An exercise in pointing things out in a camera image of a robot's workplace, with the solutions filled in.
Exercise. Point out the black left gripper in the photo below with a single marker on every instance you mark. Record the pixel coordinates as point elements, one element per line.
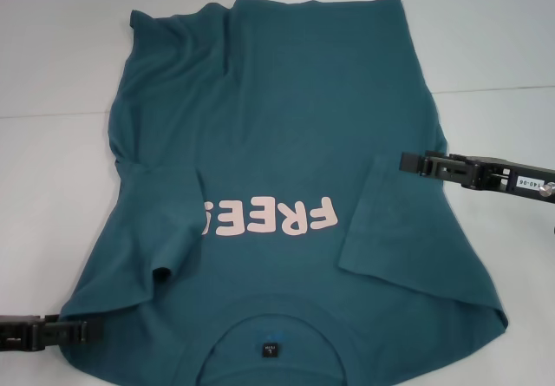
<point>15,333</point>

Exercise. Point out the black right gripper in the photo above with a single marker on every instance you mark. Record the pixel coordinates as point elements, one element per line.
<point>503,173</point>

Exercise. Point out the teal t-shirt with pink print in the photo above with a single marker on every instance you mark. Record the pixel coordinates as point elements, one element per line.
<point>277,121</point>

